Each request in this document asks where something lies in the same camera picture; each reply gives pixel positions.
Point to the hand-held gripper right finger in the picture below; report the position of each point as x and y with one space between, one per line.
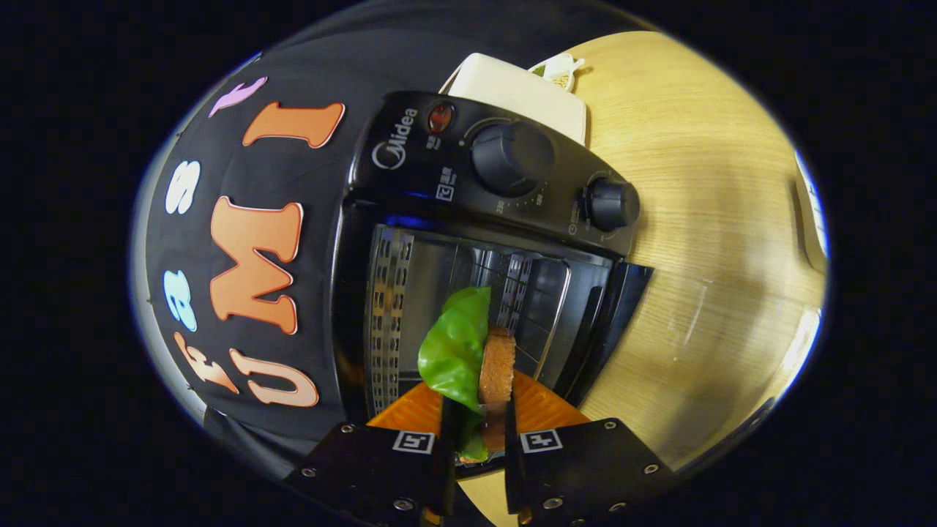
512 468

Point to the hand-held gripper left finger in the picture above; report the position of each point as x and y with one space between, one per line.
448 439

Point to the lettuce sandwich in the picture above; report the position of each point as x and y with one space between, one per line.
454 351

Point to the black toaster oven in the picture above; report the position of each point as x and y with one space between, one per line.
410 168

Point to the white slot toaster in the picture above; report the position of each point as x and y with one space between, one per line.
512 88

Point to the small white packet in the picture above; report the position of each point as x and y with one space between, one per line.
560 73

